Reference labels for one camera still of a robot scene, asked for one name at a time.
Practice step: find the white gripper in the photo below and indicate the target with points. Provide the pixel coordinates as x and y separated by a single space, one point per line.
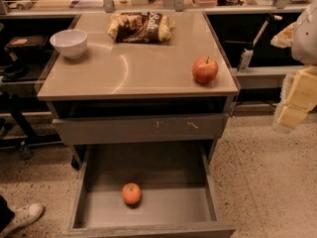
305 39

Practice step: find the orange fruit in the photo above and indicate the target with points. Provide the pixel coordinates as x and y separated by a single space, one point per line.
131 193

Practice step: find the open middle drawer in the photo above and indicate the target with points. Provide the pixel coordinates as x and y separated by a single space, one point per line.
178 197

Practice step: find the grey drawer cabinet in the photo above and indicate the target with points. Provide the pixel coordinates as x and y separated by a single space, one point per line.
114 79

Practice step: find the closed top drawer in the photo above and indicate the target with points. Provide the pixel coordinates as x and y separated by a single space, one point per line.
135 129

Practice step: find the white bottle with nozzle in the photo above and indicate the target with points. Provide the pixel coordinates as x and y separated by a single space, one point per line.
248 51

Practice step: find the red apple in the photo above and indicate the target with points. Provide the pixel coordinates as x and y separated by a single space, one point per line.
204 70

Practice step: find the brown snack bag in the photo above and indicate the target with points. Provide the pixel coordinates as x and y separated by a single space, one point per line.
140 27

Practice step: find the white ceramic bowl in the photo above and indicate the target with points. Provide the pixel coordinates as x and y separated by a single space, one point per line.
70 43

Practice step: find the white sneaker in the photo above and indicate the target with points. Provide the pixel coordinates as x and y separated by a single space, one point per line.
13 220

